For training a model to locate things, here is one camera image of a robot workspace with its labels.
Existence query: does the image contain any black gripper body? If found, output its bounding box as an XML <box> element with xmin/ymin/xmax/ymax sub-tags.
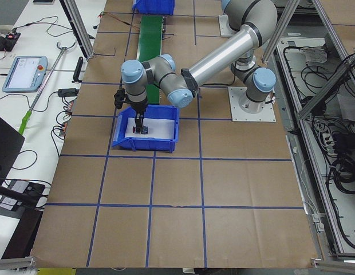
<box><xmin>131</xmin><ymin>100</ymin><xmax>148</xmax><ymax>115</ymax></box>

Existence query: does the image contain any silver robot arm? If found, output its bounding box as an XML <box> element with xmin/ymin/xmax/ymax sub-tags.
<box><xmin>121</xmin><ymin>1</ymin><xmax>277</xmax><ymax>134</ymax></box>

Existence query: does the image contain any blue bin near arm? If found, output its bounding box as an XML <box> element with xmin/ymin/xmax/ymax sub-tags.
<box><xmin>112</xmin><ymin>105</ymin><xmax>180</xmax><ymax>152</ymax></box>

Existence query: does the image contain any white foam pad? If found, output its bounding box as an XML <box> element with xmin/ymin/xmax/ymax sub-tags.
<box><xmin>125</xmin><ymin>118</ymin><xmax>175</xmax><ymax>139</ymax></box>

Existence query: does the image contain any black bar tool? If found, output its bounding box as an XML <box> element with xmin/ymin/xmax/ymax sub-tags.
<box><xmin>72</xmin><ymin>56</ymin><xmax>84</xmax><ymax>83</ymax></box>

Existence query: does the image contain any black power adapter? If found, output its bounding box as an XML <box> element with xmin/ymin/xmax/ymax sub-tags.
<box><xmin>57</xmin><ymin>88</ymin><xmax>79</xmax><ymax>97</ymax></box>

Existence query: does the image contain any green conveyor belt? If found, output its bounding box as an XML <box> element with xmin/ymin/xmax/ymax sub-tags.
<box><xmin>136</xmin><ymin>15</ymin><xmax>163</xmax><ymax>105</ymax></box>

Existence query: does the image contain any blue bin far end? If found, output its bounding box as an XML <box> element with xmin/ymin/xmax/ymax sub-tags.
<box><xmin>132</xmin><ymin>0</ymin><xmax>175</xmax><ymax>15</ymax></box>

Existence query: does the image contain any blue teach pendant tablet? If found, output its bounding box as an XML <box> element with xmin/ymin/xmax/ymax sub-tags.
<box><xmin>2</xmin><ymin>56</ymin><xmax>48</xmax><ymax>93</ymax></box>

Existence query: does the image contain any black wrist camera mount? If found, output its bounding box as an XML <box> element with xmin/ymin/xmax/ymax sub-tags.
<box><xmin>114</xmin><ymin>88</ymin><xmax>126</xmax><ymax>109</ymax></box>

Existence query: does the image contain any reacher grabber tool green handle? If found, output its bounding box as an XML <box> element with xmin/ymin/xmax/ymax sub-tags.
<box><xmin>18</xmin><ymin>42</ymin><xmax>76</xmax><ymax>135</ymax></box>

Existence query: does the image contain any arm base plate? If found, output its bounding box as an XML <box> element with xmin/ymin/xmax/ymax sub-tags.
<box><xmin>218</xmin><ymin>14</ymin><xmax>237</xmax><ymax>38</ymax></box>

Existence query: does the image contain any aluminium frame post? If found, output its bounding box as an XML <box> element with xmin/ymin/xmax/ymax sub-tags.
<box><xmin>60</xmin><ymin>0</ymin><xmax>94</xmax><ymax>60</ymax></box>

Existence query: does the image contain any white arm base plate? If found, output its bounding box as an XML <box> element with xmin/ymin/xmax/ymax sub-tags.
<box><xmin>228</xmin><ymin>87</ymin><xmax>276</xmax><ymax>123</ymax></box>

